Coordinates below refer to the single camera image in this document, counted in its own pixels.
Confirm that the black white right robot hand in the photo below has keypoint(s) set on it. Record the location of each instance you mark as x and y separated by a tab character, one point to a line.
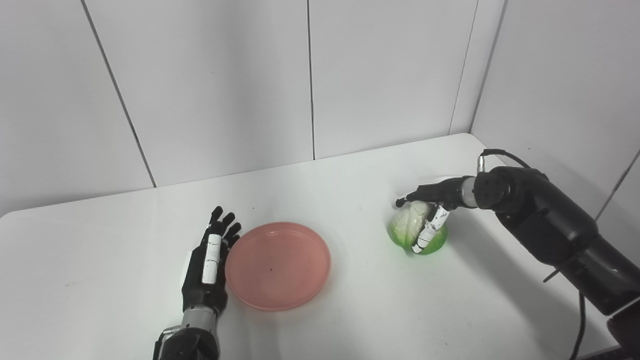
442	192

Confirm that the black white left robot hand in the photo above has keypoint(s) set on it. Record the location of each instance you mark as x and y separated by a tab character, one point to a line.
192	285

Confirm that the green white cabbage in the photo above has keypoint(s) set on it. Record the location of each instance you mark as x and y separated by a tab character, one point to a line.
407	225

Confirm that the pink round plate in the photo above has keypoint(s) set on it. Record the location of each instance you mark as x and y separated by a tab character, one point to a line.
277	265

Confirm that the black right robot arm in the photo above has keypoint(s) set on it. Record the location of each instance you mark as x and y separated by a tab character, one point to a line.
550	220

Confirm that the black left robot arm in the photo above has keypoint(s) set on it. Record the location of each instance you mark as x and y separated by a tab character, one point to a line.
192	342

